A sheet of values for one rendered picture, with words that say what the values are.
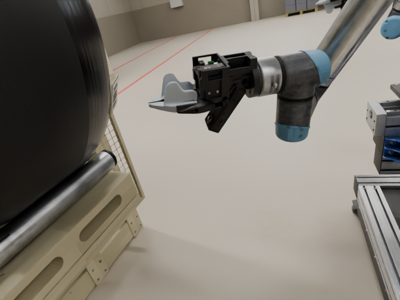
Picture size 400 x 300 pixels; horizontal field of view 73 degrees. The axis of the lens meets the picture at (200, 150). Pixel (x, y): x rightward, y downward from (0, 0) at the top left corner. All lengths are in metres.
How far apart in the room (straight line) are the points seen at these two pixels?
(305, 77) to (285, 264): 1.05
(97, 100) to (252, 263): 1.19
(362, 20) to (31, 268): 0.73
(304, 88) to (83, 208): 0.49
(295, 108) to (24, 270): 0.56
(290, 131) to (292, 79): 0.12
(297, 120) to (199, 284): 1.02
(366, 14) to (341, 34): 0.05
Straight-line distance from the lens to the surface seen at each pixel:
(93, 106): 0.45
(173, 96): 0.51
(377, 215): 1.40
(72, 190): 0.56
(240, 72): 0.53
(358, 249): 1.56
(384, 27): 1.20
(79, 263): 0.57
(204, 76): 0.49
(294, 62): 0.57
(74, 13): 0.43
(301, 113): 0.61
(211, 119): 0.57
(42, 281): 0.55
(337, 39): 0.68
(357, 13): 0.67
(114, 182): 0.61
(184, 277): 1.49
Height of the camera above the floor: 1.16
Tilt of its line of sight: 28 degrees down
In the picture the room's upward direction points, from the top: 13 degrees counter-clockwise
